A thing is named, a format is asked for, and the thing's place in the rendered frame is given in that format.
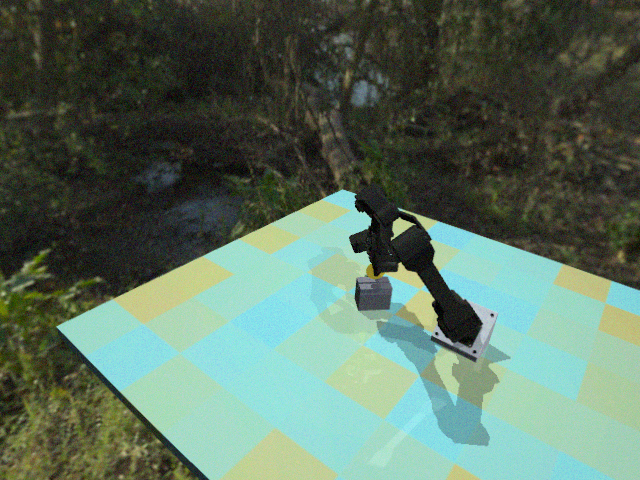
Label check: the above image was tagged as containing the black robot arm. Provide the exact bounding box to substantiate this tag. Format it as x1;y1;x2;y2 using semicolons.
349;182;483;347

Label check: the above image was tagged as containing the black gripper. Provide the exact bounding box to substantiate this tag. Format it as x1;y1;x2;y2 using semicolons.
366;226;399;277

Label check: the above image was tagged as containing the gold coin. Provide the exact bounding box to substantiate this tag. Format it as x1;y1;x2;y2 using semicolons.
366;263;386;279

